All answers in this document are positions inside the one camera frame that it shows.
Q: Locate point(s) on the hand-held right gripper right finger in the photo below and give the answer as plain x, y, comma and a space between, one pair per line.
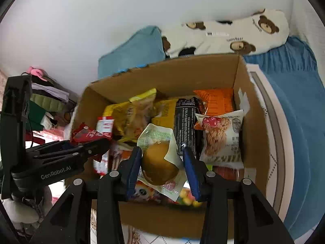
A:
190, 170

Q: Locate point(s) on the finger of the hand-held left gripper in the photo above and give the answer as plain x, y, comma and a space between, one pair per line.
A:
50, 147
94, 148

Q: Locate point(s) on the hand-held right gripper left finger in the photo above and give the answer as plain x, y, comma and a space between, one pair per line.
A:
134, 167

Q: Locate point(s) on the brown bun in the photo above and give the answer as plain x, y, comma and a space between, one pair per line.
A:
157, 162

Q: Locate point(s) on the orange snack packet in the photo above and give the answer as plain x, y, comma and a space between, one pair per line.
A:
215, 99

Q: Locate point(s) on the cardboard box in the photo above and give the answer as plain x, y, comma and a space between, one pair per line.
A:
177, 81

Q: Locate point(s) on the red striped snack packet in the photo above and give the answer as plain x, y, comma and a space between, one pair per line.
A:
101, 162

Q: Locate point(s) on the panda print snack packet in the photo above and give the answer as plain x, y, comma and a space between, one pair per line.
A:
144, 192

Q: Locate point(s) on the red and white snack packet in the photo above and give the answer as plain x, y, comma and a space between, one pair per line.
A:
104, 124

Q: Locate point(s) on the colourful candy packet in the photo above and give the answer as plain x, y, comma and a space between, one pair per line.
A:
186, 197

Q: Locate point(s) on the red sausage packet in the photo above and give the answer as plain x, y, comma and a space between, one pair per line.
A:
226, 172

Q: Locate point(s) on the pile of clothes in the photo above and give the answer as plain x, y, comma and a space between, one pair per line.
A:
48, 101

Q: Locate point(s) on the black snack packet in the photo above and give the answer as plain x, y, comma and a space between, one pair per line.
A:
185, 124

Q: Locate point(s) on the white noodle print packet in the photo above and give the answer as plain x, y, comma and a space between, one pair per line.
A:
221, 134

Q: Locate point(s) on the clear yellow snack packet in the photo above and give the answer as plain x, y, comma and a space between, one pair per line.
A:
138, 114

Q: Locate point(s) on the pink cloth item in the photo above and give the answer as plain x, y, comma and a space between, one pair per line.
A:
35, 71

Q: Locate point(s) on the grey cloth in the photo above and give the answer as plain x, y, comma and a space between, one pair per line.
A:
20, 208

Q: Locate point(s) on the blue bed cover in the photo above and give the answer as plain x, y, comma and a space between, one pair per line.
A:
292, 132

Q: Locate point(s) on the blue pillow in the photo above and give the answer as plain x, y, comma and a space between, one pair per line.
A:
137, 48

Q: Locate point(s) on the bear print pillow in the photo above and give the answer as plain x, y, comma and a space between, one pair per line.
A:
221, 43

